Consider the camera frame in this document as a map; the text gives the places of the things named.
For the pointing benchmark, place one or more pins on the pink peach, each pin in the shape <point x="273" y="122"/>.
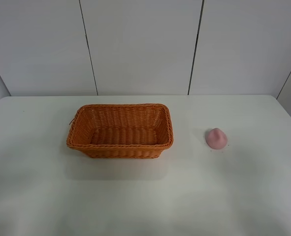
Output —
<point x="216" y="139"/>

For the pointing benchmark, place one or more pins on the orange woven plastic basket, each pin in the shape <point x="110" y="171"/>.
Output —
<point x="140" y="131"/>

